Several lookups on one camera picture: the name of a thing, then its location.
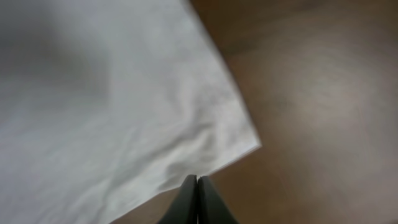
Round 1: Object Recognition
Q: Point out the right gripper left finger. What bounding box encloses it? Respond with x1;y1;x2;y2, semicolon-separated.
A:
158;175;197;224

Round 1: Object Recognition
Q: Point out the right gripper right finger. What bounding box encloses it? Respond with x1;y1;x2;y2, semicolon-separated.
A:
198;176;239;224

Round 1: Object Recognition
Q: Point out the white t-shirt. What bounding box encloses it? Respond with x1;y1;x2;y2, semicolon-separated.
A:
1;0;261;223

